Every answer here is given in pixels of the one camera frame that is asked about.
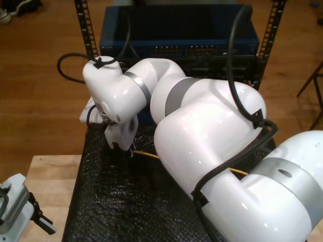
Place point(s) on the blue base board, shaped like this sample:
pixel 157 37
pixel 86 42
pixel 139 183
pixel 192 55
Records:
pixel 145 118

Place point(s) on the dark blue shoe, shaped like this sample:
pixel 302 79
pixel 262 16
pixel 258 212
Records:
pixel 22 6

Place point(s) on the blue Netgear network switch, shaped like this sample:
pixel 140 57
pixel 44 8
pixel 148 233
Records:
pixel 176 25

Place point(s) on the dark wooden chair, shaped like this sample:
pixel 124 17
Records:
pixel 310 81

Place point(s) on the white sneaker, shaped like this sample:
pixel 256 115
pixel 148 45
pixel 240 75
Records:
pixel 2 16

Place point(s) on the small blue floor item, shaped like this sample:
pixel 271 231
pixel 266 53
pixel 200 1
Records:
pixel 314 4

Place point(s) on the black Dell server unit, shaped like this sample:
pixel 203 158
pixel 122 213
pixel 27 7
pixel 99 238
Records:
pixel 214 68

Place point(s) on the black bubble-wrap mat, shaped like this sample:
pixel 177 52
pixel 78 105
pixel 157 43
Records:
pixel 113 201

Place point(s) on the black perforated rack frame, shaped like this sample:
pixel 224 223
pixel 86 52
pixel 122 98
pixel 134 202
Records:
pixel 85 30

